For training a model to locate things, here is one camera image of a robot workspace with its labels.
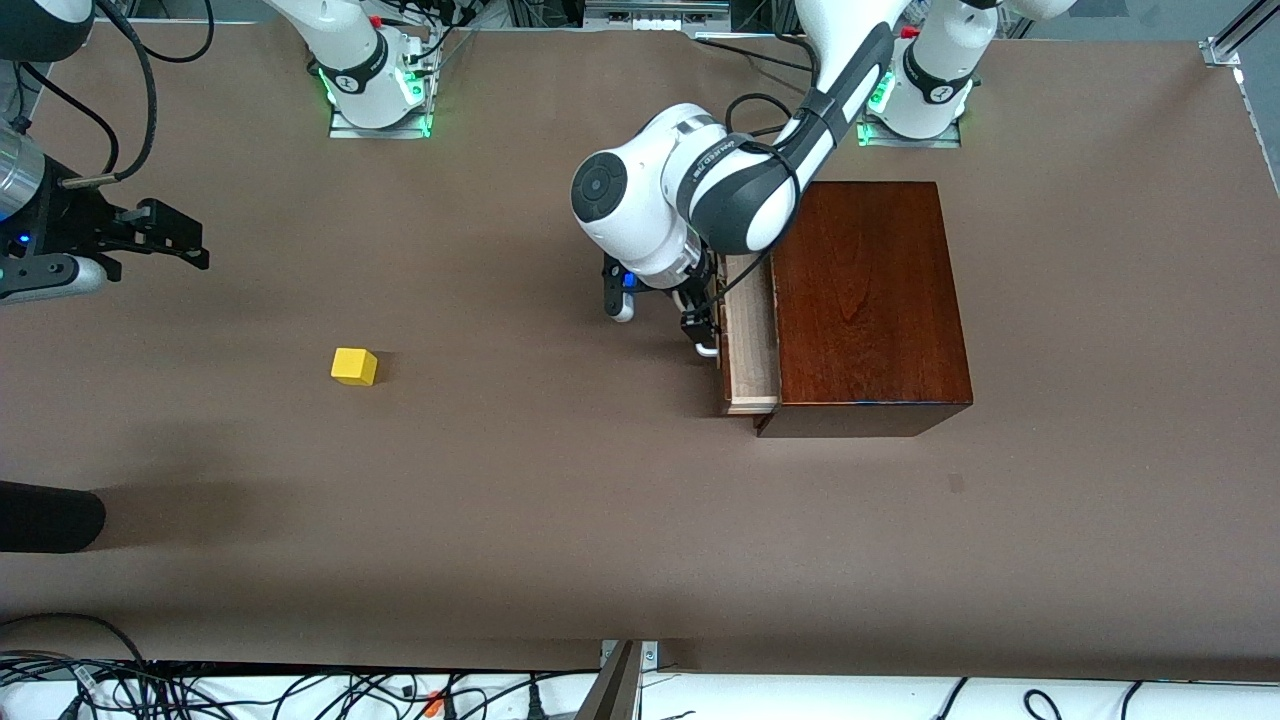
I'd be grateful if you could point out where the wooden drawer with white handle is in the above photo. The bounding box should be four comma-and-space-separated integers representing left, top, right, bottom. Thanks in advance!
697, 255, 781, 416

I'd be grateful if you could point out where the yellow block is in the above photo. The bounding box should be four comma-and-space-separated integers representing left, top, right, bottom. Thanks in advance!
331, 347, 379, 387

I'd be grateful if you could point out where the dark brown wooden cabinet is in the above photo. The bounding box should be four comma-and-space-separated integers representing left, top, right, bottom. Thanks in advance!
755, 180, 973, 438

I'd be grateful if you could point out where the black ribbed cylinder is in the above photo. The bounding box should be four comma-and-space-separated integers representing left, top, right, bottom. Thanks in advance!
0, 480, 107, 554

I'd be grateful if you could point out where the white power strip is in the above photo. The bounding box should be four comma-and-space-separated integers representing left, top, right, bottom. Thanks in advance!
585, 0, 731, 33

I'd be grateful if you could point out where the dark diagonal strut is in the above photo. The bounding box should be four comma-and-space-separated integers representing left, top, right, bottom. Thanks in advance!
575, 640, 641, 720

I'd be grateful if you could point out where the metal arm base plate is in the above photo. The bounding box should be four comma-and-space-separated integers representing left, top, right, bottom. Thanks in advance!
328, 100, 433, 139
860, 118, 963, 149

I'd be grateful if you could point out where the long black cable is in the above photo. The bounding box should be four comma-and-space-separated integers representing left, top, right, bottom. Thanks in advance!
695, 38, 816, 73

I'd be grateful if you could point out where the small aluminium bracket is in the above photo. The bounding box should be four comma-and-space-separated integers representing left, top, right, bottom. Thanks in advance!
600, 640, 659, 691

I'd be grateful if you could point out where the aluminium frame profile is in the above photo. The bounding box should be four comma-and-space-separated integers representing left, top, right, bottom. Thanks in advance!
1200, 0, 1280, 66

